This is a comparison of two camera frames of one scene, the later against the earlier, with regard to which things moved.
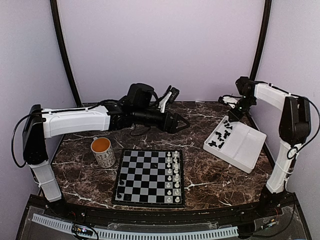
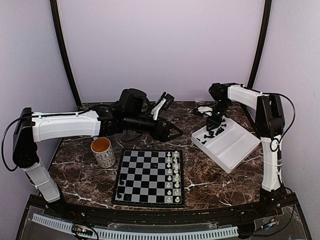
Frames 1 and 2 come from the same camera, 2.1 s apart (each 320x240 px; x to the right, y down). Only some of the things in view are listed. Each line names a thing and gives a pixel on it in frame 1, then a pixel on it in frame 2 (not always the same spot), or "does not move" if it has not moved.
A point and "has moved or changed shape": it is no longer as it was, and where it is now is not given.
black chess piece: (121, 182) does not move
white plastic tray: (236, 143) has moved or changed shape
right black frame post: (267, 10) does not move
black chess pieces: (218, 134) to (210, 135)
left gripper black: (172, 128) to (164, 136)
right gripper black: (237, 117) to (216, 122)
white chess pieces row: (176, 179) does not move
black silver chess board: (150, 177) does not move
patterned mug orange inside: (102, 150) does not move
